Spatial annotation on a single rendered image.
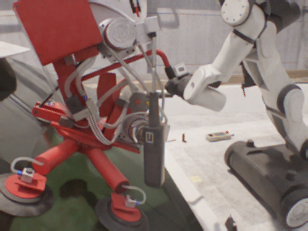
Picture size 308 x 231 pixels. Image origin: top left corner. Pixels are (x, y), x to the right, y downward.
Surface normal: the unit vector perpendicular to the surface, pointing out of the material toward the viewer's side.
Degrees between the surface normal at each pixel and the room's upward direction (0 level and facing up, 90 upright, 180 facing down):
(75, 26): 90
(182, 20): 90
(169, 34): 90
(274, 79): 90
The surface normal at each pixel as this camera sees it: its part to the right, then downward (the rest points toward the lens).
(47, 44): 0.27, 0.32
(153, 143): -0.33, 0.31
